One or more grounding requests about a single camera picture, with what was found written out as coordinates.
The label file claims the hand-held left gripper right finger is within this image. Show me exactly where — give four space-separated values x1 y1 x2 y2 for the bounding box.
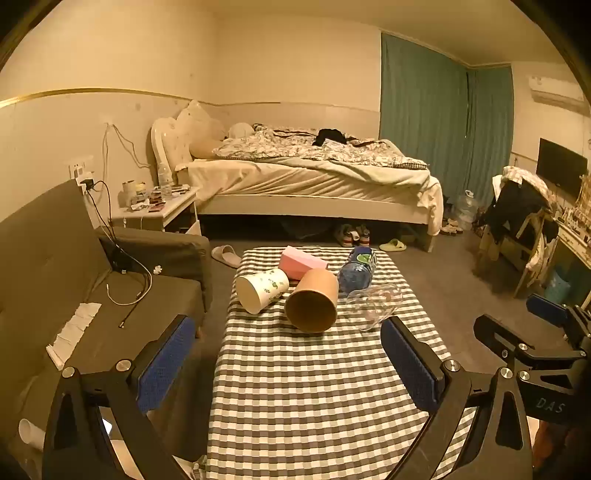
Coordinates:
379 316 539 480

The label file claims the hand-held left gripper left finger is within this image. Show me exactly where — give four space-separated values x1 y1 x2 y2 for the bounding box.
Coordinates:
42 315 198 480

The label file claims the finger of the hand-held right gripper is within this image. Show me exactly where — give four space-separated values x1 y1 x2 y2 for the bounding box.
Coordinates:
473 314 587 370
526 294 591 344

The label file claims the clear plastic cup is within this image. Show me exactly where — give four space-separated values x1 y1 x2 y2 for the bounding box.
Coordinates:
346 284 404 332

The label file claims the white cup with green print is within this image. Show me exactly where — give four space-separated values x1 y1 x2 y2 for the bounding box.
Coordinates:
235 268 291 315

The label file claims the brown paper cup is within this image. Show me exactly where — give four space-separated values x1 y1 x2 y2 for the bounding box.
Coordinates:
284 268 339 334

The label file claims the blue plastic bin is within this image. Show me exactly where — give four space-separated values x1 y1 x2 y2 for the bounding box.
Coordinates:
542 270 573 308

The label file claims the light wooden desk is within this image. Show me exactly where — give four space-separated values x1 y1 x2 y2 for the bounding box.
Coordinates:
551 175 591 306

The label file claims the wooden chair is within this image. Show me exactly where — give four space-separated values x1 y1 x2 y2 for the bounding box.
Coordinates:
475 203 560 297

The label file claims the white folded paper strip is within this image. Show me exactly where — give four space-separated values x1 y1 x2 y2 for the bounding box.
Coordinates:
45 302 102 370

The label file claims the blue plastic water bottle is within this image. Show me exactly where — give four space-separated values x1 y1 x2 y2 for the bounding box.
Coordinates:
337 246 378 296

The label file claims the checkered tablecloth table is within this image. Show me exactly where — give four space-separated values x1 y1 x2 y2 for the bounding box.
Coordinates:
196 247 477 480

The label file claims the chair draped with clothes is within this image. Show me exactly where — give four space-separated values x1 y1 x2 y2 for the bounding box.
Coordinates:
480 165 560 273

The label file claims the beige slipper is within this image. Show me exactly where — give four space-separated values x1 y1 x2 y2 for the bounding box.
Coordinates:
211 245 243 268

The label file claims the large clear water jug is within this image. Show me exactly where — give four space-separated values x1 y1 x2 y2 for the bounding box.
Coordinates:
455 189 478 232

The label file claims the pair of sneakers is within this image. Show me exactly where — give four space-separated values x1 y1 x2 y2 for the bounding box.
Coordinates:
335 224 372 247

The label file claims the black flat television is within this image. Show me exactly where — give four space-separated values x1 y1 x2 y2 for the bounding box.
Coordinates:
536 137 583 202

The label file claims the pink tissue box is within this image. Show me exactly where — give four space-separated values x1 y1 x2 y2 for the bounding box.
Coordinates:
280 246 328 280

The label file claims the white nightstand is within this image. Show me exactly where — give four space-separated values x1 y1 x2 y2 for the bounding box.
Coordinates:
108 185 202 237

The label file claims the white cylindrical object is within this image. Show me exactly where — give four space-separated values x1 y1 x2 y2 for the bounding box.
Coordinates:
18 418 47 450

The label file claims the grey fabric sofa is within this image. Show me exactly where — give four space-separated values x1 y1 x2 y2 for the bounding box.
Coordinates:
0 179 213 462

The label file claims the narrow green curtain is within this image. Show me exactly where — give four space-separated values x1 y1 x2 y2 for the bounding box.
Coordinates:
466 66 515 204

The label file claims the beige bed sheet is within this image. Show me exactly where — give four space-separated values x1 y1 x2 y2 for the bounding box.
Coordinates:
187 156 444 237

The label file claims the beige pillow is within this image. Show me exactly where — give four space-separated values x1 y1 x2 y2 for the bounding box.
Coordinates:
189 136 229 160

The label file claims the bed with beige bedding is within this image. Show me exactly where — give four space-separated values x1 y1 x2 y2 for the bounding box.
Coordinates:
151 99 445 253

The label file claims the white air conditioner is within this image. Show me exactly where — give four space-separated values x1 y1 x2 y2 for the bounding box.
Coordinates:
529 75 587 112

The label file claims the wide green curtain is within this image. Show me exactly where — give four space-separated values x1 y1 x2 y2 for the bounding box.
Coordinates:
379 32 470 204

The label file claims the black cloth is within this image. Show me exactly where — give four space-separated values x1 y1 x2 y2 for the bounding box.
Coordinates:
311 128 347 147

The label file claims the floral blanket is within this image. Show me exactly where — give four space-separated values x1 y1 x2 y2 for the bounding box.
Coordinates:
212 124 428 169

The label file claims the white charging cable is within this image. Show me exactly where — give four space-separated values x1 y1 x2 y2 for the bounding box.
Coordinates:
105 268 153 306

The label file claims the black power cable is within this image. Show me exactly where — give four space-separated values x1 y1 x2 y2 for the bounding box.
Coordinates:
85 180 153 329

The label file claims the white wall socket with chargers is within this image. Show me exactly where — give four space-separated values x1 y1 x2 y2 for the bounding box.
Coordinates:
69 156 96 193

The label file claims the white wall cable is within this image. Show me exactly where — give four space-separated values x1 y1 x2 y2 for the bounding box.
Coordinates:
102 122 154 185

